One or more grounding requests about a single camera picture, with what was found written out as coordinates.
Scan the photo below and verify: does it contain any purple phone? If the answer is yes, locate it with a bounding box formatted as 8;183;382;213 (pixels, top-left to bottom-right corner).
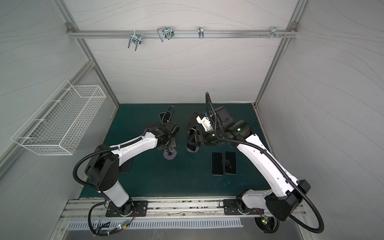
212;152;224;176
186;111;200;131

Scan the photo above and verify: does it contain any purple round stand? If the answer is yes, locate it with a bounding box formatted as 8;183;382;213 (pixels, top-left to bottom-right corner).
163;148;177;160
187;148;199;153

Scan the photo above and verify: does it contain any white edged phone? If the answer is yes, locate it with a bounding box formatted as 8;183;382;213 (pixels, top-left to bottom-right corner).
224;151;237;175

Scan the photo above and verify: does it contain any teal edged phone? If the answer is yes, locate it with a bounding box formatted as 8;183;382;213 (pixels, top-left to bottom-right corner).
119;158;133;174

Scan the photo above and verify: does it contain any black folding phone stand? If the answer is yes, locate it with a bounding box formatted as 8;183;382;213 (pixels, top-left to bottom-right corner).
147;123;158;129

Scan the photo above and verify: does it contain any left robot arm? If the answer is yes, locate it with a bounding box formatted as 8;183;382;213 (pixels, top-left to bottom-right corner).
73;106;180;237

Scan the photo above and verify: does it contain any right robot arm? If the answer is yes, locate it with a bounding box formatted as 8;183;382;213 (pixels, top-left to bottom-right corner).
186;93;325;234

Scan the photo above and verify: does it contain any black back-left phone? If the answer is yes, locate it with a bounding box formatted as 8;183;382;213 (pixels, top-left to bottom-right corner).
159;111;172;125

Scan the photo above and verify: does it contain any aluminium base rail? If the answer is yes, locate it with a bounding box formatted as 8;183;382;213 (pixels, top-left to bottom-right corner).
59;196;307;218

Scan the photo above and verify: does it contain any white wire basket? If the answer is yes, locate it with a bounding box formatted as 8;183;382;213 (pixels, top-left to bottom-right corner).
11;80;106;156

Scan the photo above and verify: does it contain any aluminium cross rail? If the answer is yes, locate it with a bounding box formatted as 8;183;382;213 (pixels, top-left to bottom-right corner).
67;29;299;39

